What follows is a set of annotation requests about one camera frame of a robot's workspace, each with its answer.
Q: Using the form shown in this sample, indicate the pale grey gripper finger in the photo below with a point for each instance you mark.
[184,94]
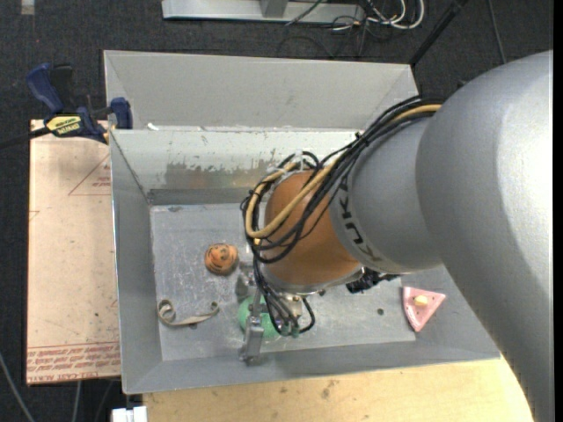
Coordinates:
[244,285]
[253,339]

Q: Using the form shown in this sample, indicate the grey metal bin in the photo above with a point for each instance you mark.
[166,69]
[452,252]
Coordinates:
[246,104]

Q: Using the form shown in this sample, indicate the pink triangular toy slice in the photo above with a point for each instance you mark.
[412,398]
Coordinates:
[418,308]

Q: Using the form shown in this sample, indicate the pale green round thing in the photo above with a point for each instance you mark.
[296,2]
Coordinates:
[269,322]

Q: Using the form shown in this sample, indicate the brown cardboard board, red print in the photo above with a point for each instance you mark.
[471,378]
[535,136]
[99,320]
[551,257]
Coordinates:
[70,253]

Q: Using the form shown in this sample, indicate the black cylinder on white bracket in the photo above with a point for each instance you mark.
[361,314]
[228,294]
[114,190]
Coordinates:
[363,281]

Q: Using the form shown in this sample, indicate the orange ball with black stripes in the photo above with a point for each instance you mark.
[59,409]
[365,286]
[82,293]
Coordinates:
[221,259]

